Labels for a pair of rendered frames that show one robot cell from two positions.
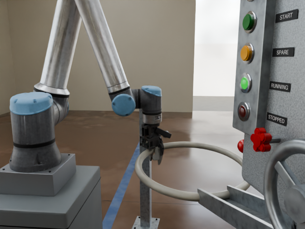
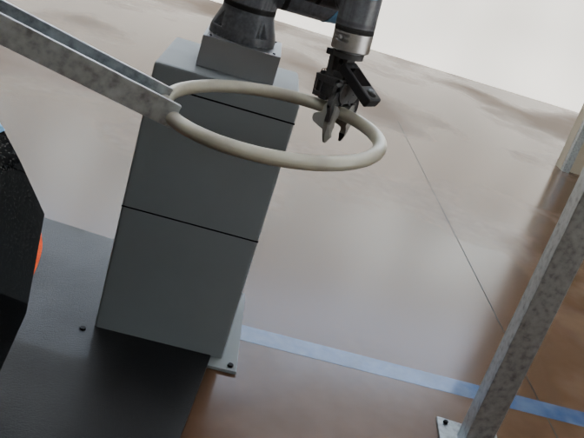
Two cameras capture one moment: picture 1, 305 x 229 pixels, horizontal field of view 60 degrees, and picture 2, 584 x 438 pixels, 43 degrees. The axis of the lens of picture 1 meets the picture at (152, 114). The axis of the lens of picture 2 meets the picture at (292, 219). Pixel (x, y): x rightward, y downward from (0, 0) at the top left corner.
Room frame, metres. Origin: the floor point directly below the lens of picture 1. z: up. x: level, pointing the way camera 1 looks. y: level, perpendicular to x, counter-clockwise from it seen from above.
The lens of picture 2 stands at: (0.84, -1.69, 1.31)
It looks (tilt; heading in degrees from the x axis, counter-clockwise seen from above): 22 degrees down; 78
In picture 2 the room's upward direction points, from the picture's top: 18 degrees clockwise
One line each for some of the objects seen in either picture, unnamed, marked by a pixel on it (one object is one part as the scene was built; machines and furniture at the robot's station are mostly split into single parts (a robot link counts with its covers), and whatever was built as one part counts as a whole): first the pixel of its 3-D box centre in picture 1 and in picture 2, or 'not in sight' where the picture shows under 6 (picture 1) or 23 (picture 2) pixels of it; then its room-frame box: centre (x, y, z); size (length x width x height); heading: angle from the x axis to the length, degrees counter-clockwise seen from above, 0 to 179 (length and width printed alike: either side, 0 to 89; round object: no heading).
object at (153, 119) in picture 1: (152, 117); (350, 42); (1.20, 0.00, 1.07); 0.10 x 0.09 x 0.05; 43
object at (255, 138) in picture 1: (268, 139); not in sight; (0.40, -0.18, 1.22); 0.04 x 0.04 x 0.04; 12
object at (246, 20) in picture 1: (248, 22); not in sight; (0.47, -0.16, 1.40); 0.03 x 0.01 x 0.03; 12
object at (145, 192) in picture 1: (145, 163); (542, 297); (1.96, 0.05, 0.54); 0.20 x 0.20 x 1.09; 79
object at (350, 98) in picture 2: (151, 134); (340, 76); (1.21, 0.01, 0.99); 0.09 x 0.08 x 0.12; 132
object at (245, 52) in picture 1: (246, 53); not in sight; (0.47, -0.16, 1.35); 0.03 x 0.01 x 0.03; 12
